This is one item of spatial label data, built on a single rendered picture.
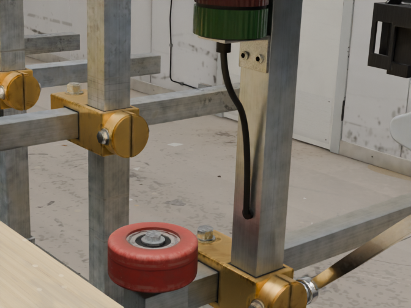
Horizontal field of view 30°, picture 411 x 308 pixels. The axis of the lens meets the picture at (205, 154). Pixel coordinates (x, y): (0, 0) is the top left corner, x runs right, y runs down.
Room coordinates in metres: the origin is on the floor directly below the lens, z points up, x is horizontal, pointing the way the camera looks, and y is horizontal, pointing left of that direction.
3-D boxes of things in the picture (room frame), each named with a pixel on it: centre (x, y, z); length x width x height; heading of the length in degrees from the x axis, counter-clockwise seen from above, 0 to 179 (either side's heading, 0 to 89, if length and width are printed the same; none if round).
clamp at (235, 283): (0.67, -0.03, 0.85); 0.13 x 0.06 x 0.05; 41
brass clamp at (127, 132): (0.86, 0.13, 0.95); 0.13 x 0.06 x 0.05; 41
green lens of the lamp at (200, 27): (0.62, -0.02, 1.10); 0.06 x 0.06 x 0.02
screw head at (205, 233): (0.71, 0.00, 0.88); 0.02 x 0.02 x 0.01
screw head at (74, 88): (0.90, 0.16, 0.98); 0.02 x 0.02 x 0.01
